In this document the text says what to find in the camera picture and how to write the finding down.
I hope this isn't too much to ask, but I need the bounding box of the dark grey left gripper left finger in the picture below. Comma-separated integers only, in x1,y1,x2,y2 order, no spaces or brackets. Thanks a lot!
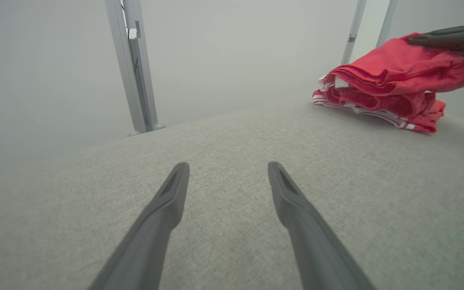
88,162,190,290

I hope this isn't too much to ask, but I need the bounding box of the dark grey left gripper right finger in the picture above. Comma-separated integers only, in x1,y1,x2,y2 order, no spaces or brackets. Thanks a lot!
267,161,377,290

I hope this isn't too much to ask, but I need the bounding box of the red jersey with white trim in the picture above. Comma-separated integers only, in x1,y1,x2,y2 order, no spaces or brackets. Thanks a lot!
320,33,464,106

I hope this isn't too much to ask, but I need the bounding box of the red jersey shirt number 23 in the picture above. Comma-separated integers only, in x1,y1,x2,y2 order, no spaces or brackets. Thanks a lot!
312,87,447,134

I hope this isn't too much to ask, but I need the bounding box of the grey fabric sofa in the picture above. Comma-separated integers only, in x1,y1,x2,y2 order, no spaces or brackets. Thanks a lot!
0,97,464,290

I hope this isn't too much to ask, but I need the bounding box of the grey partition post with feet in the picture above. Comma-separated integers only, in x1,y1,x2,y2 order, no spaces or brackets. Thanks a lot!
104,0,166,138

